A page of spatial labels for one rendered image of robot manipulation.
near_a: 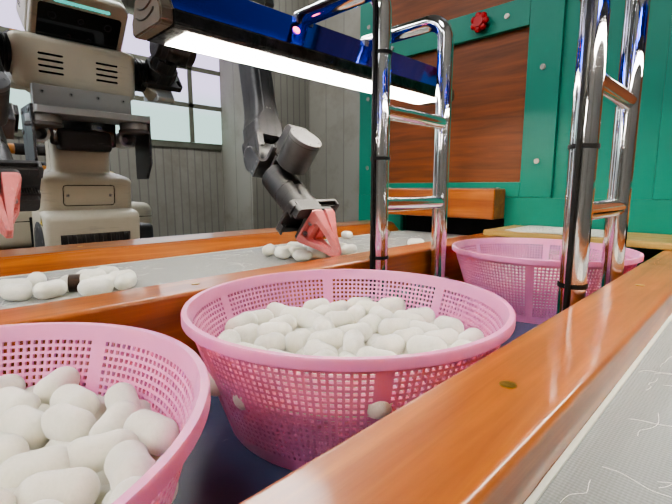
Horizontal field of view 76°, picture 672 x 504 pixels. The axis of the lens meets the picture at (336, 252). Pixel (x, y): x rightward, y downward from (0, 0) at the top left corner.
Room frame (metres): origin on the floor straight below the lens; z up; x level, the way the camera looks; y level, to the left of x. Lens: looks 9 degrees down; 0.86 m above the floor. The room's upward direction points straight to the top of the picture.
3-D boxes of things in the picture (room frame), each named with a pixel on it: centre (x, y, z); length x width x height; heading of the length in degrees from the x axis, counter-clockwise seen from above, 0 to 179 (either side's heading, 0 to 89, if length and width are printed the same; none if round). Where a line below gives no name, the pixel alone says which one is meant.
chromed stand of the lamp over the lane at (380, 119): (0.69, -0.05, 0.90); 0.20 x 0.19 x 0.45; 135
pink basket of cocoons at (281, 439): (0.36, -0.01, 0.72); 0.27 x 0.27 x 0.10
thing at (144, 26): (0.75, 0.00, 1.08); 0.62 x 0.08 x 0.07; 135
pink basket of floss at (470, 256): (0.67, -0.32, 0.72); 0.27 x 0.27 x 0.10
